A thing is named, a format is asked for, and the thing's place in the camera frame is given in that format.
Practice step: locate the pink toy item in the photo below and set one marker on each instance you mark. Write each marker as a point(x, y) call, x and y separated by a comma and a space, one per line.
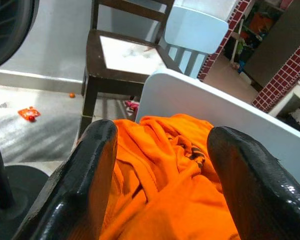
point(132, 105)

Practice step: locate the black standing fan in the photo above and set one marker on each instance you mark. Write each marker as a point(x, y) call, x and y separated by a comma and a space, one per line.
point(5, 25)

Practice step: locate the dark wooden chair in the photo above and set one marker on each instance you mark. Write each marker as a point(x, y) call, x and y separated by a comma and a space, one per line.
point(95, 65)

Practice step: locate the small orange ball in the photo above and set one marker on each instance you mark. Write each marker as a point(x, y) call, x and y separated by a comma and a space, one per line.
point(72, 95)

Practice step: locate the orange garment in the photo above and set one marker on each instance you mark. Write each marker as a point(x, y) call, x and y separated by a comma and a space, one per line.
point(165, 200)

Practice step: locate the orange snack packet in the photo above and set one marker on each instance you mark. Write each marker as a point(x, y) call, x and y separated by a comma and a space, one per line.
point(28, 113)

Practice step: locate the cluttered toy shelf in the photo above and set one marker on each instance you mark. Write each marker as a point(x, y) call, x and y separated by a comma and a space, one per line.
point(260, 23)

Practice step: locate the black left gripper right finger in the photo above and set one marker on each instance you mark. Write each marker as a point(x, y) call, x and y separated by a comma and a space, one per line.
point(260, 195)

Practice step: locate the red tiled pillar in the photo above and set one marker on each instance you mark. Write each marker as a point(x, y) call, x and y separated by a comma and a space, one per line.
point(225, 37)
point(280, 80)

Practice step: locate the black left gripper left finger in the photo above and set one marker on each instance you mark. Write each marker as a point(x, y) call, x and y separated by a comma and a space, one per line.
point(72, 187)

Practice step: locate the small white side table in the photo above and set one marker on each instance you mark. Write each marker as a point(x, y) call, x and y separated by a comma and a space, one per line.
point(290, 97)

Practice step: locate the light blue plastic chair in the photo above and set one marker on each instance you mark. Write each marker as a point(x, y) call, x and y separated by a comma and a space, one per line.
point(195, 30)

